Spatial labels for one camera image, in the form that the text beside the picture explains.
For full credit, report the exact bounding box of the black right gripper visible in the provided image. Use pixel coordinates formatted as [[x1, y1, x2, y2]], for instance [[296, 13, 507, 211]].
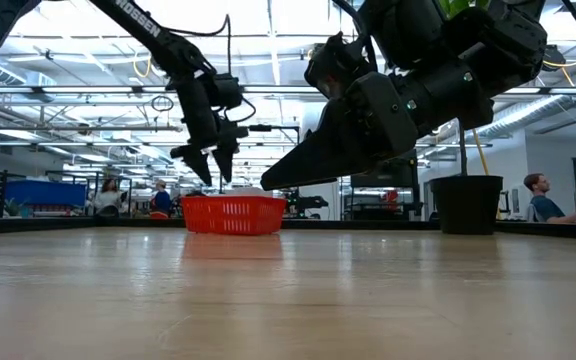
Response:
[[259, 59, 495, 192]]

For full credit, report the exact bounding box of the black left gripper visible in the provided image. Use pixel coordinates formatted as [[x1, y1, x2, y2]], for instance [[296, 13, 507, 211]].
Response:
[[169, 74, 250, 188]]

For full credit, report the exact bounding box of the red plastic slotted basket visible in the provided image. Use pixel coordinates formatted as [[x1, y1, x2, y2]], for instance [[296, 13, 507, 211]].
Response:
[[181, 194, 288, 236]]

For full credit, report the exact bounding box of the black desk equipment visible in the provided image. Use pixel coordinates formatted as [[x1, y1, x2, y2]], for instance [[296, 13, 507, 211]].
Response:
[[285, 188, 330, 220]]

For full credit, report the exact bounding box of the person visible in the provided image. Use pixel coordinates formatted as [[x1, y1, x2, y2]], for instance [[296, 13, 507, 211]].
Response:
[[92, 178, 124, 217], [523, 172, 576, 224], [148, 179, 173, 220]]

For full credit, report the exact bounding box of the black monitor screen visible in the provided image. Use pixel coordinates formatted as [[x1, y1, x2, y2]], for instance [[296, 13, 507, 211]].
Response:
[[350, 149, 419, 189]]

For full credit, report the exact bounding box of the black plant pot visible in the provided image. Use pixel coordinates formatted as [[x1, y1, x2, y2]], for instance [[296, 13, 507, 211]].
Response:
[[428, 174, 504, 236]]

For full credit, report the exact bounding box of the small green plant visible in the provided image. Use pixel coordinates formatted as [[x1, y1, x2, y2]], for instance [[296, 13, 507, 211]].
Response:
[[2, 197, 25, 218]]

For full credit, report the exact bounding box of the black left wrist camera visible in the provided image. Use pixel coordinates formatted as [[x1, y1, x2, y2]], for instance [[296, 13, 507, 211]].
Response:
[[211, 73, 245, 110]]

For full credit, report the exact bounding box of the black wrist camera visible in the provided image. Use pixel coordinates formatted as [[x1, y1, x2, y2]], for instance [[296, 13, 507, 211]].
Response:
[[211, 73, 245, 110], [303, 31, 369, 100]]

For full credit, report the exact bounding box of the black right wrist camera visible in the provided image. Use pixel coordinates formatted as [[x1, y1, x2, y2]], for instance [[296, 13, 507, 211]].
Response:
[[303, 31, 369, 100]]

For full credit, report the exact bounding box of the yellow hanging hose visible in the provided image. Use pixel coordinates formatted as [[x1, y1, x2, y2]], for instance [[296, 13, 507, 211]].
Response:
[[471, 128, 492, 177]]

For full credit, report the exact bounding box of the black metal table frame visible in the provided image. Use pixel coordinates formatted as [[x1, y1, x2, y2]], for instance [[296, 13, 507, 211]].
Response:
[[0, 215, 576, 242]]

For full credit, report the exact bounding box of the silver ventilation duct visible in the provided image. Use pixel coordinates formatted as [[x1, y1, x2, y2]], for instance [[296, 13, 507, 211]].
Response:
[[472, 93, 569, 142]]

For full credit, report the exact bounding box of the black ceiling cord reel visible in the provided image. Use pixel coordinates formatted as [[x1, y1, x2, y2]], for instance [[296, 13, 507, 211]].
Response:
[[541, 44, 568, 72]]

